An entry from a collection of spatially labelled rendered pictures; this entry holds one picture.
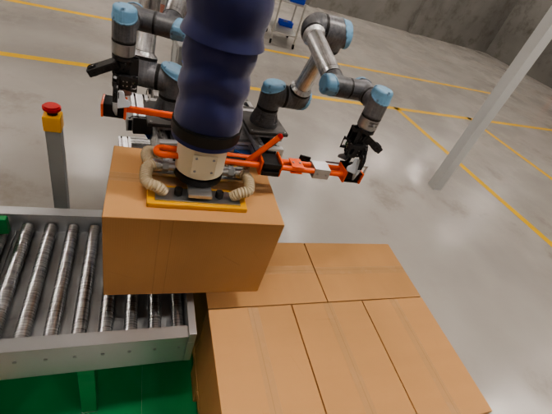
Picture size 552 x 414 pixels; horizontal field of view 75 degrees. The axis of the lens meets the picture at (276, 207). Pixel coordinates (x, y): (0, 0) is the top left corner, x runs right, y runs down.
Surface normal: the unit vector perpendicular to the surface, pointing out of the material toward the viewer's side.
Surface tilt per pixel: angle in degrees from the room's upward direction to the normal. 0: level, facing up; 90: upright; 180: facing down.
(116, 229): 90
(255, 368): 0
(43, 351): 90
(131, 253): 90
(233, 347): 0
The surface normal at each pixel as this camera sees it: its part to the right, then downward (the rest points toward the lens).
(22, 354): 0.25, 0.67
